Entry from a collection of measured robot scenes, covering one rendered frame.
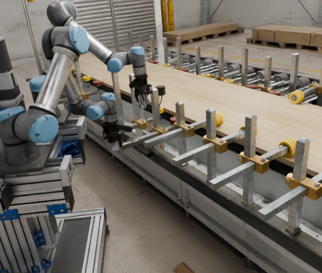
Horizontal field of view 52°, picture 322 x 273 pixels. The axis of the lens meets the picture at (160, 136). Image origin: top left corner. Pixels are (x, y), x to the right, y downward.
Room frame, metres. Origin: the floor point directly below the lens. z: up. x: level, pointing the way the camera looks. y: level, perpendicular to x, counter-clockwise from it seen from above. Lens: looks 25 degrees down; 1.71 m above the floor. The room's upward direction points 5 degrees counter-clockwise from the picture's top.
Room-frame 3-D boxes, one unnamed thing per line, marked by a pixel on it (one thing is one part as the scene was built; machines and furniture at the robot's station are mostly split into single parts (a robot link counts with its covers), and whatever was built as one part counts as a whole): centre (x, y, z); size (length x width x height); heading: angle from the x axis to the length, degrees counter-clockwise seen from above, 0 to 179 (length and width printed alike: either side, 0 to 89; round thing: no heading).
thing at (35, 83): (1.83, 0.64, 1.21); 0.13 x 0.12 x 0.14; 173
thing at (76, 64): (2.97, 0.69, 0.91); 0.03 x 0.03 x 0.48; 33
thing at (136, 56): (1.89, 0.09, 1.33); 0.09 x 0.08 x 0.11; 83
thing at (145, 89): (1.87, 0.08, 1.17); 0.09 x 0.08 x 0.12; 32
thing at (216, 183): (1.25, -0.40, 0.95); 0.50 x 0.04 x 0.04; 123
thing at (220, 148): (1.48, -0.27, 0.95); 0.13 x 0.06 x 0.05; 33
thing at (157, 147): (1.93, 0.05, 0.75); 0.26 x 0.01 x 0.10; 33
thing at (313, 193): (1.06, -0.54, 0.95); 0.13 x 0.06 x 0.05; 33
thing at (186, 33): (10.38, -1.50, 0.23); 2.41 x 0.77 x 0.17; 124
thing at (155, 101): (1.92, 0.02, 0.89); 0.03 x 0.03 x 0.48; 33
